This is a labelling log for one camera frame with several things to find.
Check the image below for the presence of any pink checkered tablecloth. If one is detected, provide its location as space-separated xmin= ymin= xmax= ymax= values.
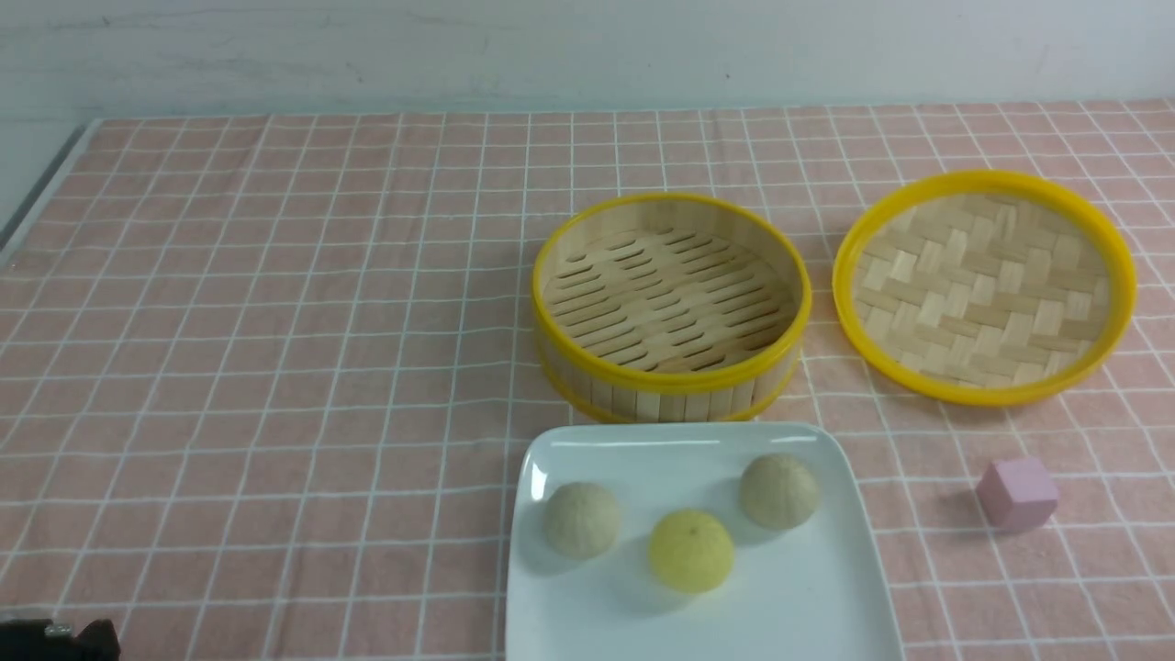
xmin=1 ymin=99 xmax=1174 ymax=660

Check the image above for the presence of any pink cube block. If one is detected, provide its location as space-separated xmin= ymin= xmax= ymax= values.
xmin=975 ymin=456 xmax=1060 ymax=532

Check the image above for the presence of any white square plate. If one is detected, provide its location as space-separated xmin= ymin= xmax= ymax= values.
xmin=505 ymin=421 xmax=904 ymax=660

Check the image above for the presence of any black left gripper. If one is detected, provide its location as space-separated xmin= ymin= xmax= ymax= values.
xmin=1 ymin=619 xmax=122 ymax=661

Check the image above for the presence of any yellow-rimmed woven steamer lid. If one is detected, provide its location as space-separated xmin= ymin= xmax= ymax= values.
xmin=832 ymin=169 xmax=1137 ymax=407

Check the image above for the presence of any yellow-rimmed bamboo steamer basket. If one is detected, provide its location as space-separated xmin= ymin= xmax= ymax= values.
xmin=532 ymin=193 xmax=811 ymax=423

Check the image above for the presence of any yellow steamed bun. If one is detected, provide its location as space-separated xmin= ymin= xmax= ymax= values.
xmin=649 ymin=508 xmax=737 ymax=594

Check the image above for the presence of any beige steamed bun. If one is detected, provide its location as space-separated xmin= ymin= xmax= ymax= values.
xmin=543 ymin=481 xmax=622 ymax=561
xmin=738 ymin=453 xmax=823 ymax=531

